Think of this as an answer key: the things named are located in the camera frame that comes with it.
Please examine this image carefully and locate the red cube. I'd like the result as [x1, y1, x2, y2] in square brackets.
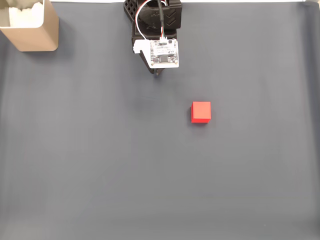
[190, 101, 212, 124]

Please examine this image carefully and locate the beige box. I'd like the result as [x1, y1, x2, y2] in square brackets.
[0, 0, 60, 52]

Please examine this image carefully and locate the dark grey mat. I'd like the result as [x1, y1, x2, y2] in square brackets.
[0, 1, 320, 240]

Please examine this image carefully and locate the white tissue paper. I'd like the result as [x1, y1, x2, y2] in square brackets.
[7, 0, 44, 27]

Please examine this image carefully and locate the black camera cable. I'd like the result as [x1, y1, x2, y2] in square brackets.
[156, 0, 167, 39]

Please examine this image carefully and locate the white servo cable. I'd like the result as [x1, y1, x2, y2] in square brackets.
[134, 0, 168, 41]

